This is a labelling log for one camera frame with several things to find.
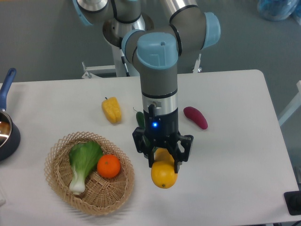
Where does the green bok choy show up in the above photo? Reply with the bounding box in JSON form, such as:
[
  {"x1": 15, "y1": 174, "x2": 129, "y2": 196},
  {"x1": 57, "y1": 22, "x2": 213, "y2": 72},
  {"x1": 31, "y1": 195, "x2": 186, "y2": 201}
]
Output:
[{"x1": 69, "y1": 141, "x2": 103, "y2": 195}]

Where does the black device at table edge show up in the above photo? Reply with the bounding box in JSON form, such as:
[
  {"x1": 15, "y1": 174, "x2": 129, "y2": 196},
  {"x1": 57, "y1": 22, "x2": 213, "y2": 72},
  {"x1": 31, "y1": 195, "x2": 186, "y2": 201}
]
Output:
[{"x1": 284, "y1": 191, "x2": 301, "y2": 216}]

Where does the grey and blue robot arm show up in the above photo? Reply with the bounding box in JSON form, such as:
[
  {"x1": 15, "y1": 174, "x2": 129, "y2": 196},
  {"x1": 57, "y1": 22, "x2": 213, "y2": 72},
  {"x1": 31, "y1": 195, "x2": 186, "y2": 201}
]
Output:
[{"x1": 73, "y1": 0, "x2": 221, "y2": 171}]

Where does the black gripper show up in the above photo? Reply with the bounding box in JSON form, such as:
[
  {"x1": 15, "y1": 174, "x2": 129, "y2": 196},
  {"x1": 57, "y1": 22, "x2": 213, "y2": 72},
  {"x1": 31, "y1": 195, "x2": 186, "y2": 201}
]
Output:
[{"x1": 132, "y1": 107, "x2": 194, "y2": 174}]

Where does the yellow mango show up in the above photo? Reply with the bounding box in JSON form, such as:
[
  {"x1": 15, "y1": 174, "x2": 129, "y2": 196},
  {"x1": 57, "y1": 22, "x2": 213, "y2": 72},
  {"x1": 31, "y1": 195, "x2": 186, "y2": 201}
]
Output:
[{"x1": 151, "y1": 148, "x2": 178, "y2": 189}]

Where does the orange tangerine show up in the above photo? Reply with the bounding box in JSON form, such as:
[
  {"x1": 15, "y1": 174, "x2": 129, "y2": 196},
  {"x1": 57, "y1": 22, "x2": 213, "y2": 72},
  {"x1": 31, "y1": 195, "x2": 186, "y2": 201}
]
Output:
[{"x1": 97, "y1": 154, "x2": 121, "y2": 178}]

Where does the woven wicker basket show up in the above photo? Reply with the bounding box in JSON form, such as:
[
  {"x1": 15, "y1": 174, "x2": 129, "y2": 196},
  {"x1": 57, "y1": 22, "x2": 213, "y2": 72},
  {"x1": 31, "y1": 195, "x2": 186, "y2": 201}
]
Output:
[{"x1": 44, "y1": 132, "x2": 135, "y2": 216}]

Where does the green chili pepper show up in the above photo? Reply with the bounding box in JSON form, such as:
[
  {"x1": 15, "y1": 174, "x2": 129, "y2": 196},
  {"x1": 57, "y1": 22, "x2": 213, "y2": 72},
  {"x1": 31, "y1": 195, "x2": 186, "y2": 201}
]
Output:
[{"x1": 133, "y1": 108, "x2": 150, "y2": 146}]

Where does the blue plastic bag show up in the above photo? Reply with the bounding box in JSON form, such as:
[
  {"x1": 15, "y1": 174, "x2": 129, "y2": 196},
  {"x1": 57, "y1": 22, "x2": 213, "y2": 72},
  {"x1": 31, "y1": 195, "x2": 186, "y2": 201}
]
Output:
[{"x1": 257, "y1": 0, "x2": 300, "y2": 22}]

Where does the yellow bell pepper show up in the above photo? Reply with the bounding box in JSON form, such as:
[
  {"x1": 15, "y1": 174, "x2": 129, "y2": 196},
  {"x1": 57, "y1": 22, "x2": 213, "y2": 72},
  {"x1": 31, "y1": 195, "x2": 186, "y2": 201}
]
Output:
[{"x1": 102, "y1": 97, "x2": 122, "y2": 124}]

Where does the purple sweet potato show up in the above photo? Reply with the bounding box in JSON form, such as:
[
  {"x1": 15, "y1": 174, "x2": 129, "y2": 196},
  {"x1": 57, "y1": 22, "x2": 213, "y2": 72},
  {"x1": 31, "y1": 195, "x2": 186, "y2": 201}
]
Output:
[{"x1": 183, "y1": 106, "x2": 208, "y2": 130}]

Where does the white frame at right edge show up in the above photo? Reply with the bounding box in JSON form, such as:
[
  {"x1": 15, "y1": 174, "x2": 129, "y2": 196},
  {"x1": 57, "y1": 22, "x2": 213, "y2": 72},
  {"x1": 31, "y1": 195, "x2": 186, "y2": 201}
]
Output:
[{"x1": 278, "y1": 81, "x2": 301, "y2": 126}]

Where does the dark blue saucepan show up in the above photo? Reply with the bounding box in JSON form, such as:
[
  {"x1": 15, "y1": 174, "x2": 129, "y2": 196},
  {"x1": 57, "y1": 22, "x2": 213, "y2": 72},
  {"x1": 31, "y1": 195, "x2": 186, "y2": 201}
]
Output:
[{"x1": 0, "y1": 68, "x2": 21, "y2": 161}]

